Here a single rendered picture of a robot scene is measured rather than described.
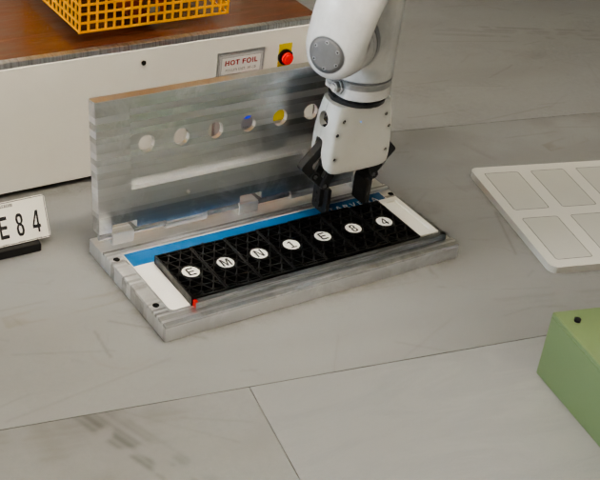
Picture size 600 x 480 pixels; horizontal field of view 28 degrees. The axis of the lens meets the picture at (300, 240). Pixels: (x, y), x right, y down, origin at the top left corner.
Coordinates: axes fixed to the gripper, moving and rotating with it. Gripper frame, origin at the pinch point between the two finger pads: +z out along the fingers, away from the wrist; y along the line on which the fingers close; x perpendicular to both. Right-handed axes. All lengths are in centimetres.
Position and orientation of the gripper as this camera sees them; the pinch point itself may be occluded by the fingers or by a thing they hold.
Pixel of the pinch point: (341, 194)
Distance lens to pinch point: 162.9
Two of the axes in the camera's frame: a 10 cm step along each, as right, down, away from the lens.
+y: 8.3, -2.2, 5.1
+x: -5.4, -5.0, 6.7
